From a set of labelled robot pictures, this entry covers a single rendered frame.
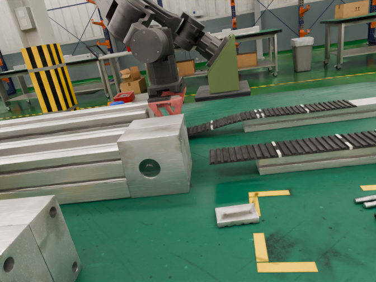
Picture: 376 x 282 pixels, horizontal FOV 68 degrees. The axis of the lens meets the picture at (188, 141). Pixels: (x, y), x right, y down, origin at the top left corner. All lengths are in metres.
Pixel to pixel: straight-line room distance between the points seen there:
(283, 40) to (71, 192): 7.93
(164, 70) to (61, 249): 0.39
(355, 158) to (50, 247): 0.41
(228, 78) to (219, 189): 0.65
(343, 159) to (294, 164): 0.07
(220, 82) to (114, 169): 0.67
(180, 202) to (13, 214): 0.21
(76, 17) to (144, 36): 8.62
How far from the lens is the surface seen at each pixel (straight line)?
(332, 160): 0.48
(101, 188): 0.45
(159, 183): 0.43
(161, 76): 0.59
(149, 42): 0.51
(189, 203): 0.41
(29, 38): 4.05
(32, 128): 0.69
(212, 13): 8.11
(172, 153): 0.40
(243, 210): 0.37
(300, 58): 5.52
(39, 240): 0.29
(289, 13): 8.24
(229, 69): 1.02
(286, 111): 0.63
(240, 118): 0.62
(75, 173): 0.46
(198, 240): 0.34
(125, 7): 0.60
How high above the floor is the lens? 1.00
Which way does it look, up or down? 21 degrees down
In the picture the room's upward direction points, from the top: 9 degrees counter-clockwise
